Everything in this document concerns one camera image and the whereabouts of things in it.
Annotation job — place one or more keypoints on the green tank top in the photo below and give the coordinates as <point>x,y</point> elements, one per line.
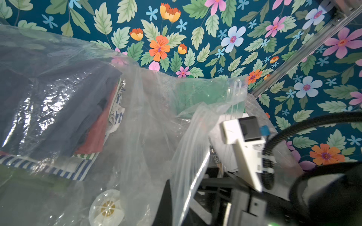
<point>192,91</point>

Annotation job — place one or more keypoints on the red garment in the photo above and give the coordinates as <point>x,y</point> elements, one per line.
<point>96,135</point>

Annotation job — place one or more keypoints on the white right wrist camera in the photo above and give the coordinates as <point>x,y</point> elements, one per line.
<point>245,137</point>

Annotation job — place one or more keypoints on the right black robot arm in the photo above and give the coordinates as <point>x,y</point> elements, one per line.
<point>326,196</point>

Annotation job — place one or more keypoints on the navy blue garment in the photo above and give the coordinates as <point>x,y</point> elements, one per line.
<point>44,115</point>

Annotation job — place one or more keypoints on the blue white striped garment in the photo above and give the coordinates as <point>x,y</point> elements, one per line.
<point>73,168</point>

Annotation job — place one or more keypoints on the white round bag valve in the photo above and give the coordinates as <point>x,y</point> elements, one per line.
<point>106,209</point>

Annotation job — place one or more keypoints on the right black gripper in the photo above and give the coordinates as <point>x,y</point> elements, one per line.
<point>228,201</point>

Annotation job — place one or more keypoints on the bag of clothes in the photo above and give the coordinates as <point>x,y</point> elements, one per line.
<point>155,157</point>

